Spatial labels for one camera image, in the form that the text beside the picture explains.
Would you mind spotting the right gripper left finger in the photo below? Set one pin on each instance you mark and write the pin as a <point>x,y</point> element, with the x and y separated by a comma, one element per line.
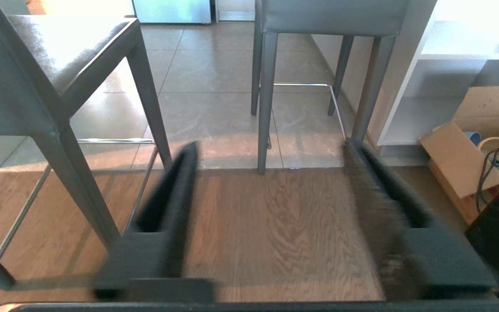
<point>176,216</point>

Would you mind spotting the white shelf unit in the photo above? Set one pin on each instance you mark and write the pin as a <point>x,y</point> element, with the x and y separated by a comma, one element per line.
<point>448,65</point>

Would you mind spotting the blue cup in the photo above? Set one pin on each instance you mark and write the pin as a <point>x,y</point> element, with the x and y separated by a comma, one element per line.
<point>474,138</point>

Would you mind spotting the brown cardboard box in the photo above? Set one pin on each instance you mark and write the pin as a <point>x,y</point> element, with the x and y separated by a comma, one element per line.
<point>474,143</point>

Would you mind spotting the grey leather bar stool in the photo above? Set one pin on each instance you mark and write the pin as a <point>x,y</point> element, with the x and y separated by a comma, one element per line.
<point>37,86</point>
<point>319,26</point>

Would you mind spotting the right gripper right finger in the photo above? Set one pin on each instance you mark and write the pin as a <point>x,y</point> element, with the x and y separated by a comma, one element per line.
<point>379,216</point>

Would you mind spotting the stainless steel refrigerator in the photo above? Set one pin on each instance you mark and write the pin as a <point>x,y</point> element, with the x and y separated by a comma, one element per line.
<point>171,11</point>

